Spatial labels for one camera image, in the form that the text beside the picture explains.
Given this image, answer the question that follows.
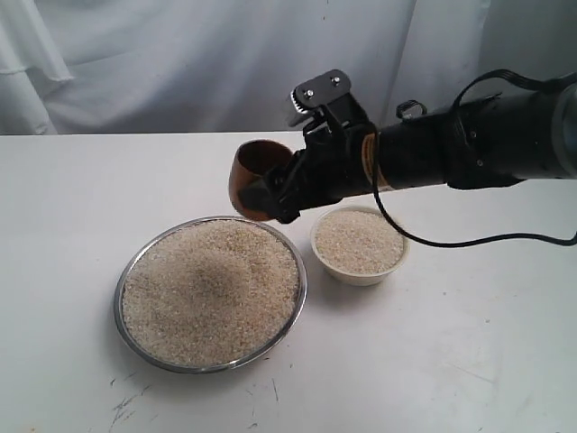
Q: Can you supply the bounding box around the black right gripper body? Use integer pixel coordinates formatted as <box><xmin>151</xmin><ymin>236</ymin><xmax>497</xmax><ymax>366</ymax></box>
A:
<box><xmin>288</xmin><ymin>122</ymin><xmax>377</xmax><ymax>212</ymax></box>

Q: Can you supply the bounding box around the brown wooden cup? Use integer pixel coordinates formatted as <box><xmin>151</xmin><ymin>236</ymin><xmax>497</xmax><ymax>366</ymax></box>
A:
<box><xmin>228</xmin><ymin>140</ymin><xmax>292</xmax><ymax>221</ymax></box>

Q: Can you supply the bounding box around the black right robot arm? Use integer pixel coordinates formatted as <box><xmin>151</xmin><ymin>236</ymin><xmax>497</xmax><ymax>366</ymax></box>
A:
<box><xmin>229</xmin><ymin>69</ymin><xmax>576</xmax><ymax>224</ymax></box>

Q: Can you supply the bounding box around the cream bowl of rice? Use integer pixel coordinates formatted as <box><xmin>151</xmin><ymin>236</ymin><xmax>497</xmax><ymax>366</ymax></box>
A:
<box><xmin>310</xmin><ymin>206</ymin><xmax>409</xmax><ymax>287</ymax></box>

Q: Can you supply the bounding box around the steel plate of rice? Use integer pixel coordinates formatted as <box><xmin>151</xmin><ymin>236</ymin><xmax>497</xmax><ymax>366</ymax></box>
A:
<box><xmin>113</xmin><ymin>216</ymin><xmax>307</xmax><ymax>374</ymax></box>

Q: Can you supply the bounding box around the white backdrop curtain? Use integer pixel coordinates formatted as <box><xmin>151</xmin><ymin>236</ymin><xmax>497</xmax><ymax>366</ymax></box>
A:
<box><xmin>1</xmin><ymin>1</ymin><xmax>576</xmax><ymax>135</ymax></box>

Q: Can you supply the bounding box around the black camera cable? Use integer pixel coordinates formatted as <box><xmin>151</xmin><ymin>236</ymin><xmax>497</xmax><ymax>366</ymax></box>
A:
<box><xmin>367</xmin><ymin>68</ymin><xmax>577</xmax><ymax>248</ymax></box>

